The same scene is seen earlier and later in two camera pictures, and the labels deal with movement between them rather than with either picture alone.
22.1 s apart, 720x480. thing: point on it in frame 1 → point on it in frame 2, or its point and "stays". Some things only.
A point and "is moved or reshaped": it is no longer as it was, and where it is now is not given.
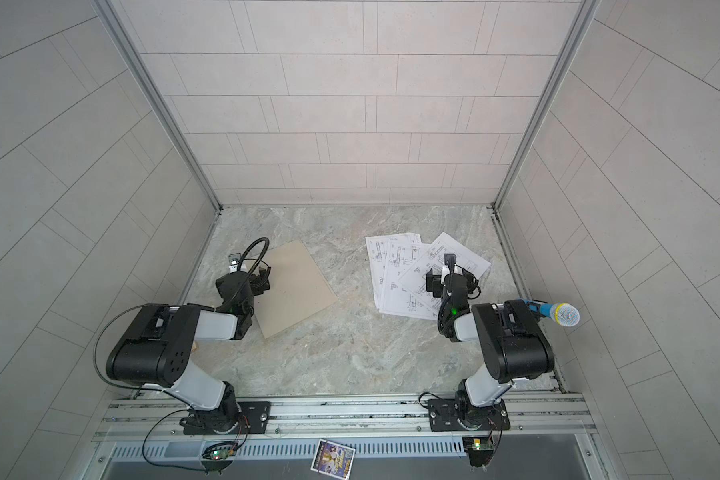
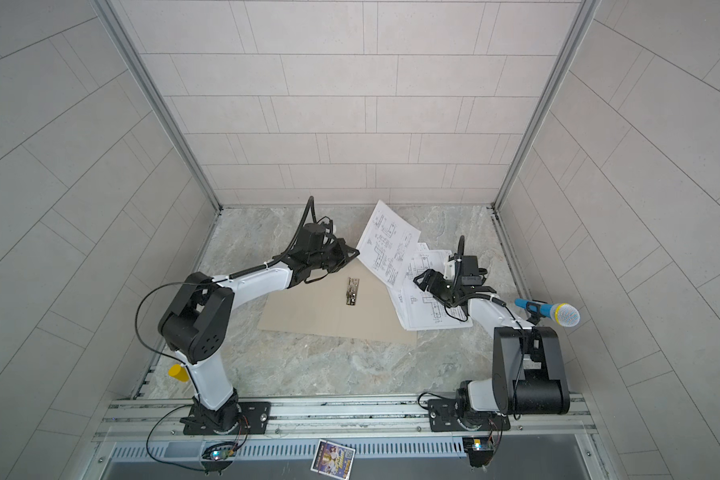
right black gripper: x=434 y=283 stays
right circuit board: x=479 y=450 stays
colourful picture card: x=333 y=459 stays
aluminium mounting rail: x=161 y=419 stays
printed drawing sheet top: x=415 y=284 → x=388 y=243
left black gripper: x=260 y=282 → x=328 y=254
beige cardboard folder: x=297 y=289 is moved or reshaped
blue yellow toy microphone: x=562 y=314 stays
